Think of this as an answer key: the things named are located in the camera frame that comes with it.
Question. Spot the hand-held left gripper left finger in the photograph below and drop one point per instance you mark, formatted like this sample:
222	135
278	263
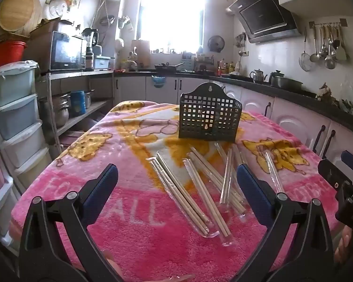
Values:
106	188

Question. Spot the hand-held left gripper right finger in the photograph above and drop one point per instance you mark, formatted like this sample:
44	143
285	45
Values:
251	192

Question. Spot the pile of chopsticks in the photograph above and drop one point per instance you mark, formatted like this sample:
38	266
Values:
194	188

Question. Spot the black plastic chopstick basket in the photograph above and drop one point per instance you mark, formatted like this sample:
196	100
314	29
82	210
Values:
208	114

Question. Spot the hanging kitchen utensils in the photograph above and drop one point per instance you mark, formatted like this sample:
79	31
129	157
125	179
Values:
240	42

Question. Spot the person's right hand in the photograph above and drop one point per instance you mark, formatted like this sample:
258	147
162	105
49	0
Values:
344	241

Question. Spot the person's left hand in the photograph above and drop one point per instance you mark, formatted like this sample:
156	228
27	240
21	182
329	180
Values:
116	270

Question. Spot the pink printed blanket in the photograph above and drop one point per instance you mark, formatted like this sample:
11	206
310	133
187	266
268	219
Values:
141	229

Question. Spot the metal kitchen shelf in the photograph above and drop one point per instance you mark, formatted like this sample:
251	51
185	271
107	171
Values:
82	114

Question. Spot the black kitchen countertop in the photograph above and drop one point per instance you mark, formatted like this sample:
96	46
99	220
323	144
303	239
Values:
309	97

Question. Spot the blue tin can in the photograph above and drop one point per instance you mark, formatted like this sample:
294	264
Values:
78	102

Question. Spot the small metal pot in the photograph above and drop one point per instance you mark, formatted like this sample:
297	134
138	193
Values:
88	98

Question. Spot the stacked metal pots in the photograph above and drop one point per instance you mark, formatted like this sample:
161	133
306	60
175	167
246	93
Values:
58	108

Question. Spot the metal basin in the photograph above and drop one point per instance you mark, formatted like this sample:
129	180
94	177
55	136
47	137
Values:
291	83

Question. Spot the metal ladle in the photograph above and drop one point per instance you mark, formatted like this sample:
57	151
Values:
314	55
330	61

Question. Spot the metal spatula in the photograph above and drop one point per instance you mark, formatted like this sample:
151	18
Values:
341	53

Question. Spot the dark lidded pot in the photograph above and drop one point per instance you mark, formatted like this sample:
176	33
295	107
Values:
276	76

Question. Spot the metal kettle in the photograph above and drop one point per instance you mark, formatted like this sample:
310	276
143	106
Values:
257	76

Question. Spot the plastic drawer tower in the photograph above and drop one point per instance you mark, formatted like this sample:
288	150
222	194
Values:
13	117

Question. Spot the blue hanging bin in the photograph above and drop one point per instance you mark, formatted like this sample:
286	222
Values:
158	82

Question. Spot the grey plastic container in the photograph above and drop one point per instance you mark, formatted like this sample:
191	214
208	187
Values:
101	63

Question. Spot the condiment bottles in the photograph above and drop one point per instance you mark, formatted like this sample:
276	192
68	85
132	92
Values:
226	67

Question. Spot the black frying pan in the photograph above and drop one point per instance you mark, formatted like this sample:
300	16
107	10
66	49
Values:
166	67

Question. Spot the spice rack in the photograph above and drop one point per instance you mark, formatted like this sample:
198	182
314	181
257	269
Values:
204	64

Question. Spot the wooden cutting board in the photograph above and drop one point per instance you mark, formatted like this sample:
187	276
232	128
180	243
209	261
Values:
141	54

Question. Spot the blender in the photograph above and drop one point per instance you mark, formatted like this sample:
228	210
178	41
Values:
90	45

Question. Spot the black microwave oven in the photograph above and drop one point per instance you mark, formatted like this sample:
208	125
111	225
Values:
61	51

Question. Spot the red bucket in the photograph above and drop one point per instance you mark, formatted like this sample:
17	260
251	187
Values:
6	53

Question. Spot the black range hood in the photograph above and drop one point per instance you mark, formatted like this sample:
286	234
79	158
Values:
264	14

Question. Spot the kitchen window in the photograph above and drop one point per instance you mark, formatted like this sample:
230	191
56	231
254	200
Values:
172	14

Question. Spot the white plastic dish cover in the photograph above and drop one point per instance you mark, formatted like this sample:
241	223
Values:
57	7

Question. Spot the round bamboo sieve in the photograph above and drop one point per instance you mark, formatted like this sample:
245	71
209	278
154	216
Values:
17	8

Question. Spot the utensil wall rail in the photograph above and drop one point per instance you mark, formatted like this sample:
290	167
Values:
326	23

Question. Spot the wall fan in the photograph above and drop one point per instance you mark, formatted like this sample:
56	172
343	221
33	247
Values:
216	44

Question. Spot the white wall holder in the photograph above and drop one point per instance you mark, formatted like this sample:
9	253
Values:
125	23

